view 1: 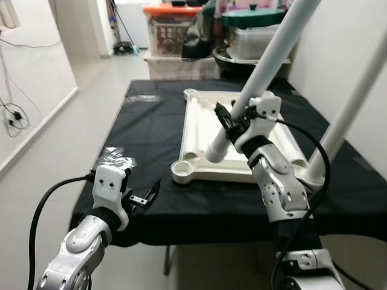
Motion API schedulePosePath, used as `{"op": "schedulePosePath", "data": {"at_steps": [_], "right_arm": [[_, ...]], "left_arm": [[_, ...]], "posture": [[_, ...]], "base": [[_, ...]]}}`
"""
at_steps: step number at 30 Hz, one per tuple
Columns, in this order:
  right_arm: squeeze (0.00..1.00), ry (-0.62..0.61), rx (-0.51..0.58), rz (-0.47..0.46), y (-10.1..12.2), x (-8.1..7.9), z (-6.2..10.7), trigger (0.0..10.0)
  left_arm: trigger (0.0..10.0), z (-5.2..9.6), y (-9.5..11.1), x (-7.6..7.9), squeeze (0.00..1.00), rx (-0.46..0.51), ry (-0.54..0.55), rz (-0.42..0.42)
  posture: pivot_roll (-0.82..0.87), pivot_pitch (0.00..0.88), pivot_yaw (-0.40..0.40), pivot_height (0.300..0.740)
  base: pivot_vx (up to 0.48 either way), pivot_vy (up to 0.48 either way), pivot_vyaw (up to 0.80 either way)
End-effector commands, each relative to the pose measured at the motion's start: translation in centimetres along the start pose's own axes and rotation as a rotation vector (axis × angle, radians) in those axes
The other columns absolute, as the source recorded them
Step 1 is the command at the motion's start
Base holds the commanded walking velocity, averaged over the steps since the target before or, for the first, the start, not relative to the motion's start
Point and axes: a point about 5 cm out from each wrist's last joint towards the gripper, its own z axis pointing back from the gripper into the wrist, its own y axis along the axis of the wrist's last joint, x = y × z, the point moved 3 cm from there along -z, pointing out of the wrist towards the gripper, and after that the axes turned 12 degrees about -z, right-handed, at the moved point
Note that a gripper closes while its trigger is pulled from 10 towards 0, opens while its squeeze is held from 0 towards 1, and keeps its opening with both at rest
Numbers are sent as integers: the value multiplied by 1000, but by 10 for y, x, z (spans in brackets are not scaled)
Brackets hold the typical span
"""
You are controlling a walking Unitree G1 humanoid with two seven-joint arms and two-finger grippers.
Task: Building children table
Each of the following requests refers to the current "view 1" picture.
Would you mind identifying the white plastic table leg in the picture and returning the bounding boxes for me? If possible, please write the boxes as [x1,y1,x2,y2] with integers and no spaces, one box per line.
[189,100,209,159]
[301,33,387,188]
[204,0,321,164]
[275,118,310,169]

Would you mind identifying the black tablecloth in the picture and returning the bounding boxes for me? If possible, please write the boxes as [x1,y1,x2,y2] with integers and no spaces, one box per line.
[71,79,387,247]

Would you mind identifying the white plastic table top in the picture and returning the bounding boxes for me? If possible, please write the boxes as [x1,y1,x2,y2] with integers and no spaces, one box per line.
[171,88,327,189]

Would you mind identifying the black round wok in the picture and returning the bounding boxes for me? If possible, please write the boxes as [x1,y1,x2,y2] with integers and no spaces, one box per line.
[212,45,291,76]

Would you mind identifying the beige cloth covered bench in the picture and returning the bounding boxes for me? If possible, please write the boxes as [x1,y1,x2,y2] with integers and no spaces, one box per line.
[144,53,221,80]

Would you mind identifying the clear plastic container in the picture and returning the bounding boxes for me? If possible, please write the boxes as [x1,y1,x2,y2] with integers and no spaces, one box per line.
[229,25,291,60]

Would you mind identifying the red printed carton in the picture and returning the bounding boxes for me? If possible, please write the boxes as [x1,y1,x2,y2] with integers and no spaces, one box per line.
[151,21,188,56]

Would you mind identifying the green pot lid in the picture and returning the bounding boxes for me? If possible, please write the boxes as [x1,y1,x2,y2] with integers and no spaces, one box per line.
[219,5,285,28]

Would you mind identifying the clear storage box orange lid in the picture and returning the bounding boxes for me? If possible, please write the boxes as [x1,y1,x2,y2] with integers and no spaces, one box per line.
[143,3,203,58]

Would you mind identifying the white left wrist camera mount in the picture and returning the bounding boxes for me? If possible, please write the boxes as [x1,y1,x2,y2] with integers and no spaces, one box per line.
[94,164,132,231]

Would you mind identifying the dark metal folding table frame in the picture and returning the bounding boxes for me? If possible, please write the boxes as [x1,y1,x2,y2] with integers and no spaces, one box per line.
[163,245,179,276]

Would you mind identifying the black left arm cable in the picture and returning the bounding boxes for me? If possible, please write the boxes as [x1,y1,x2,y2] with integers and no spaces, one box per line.
[27,175,97,290]

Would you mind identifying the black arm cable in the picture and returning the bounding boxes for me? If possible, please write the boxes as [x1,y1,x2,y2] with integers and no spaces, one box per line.
[27,175,97,290]
[251,109,376,290]

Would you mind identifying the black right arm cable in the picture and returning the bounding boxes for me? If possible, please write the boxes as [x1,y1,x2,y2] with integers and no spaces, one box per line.
[251,109,376,290]

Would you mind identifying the black coiled hose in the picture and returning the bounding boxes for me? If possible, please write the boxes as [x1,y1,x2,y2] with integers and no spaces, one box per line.
[114,41,135,55]

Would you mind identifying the black wall cable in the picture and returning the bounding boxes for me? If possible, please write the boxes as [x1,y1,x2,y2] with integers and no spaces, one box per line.
[0,45,31,137]

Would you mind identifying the thin grey wall cable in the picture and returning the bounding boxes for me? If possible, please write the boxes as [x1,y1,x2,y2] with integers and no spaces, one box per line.
[0,36,61,49]

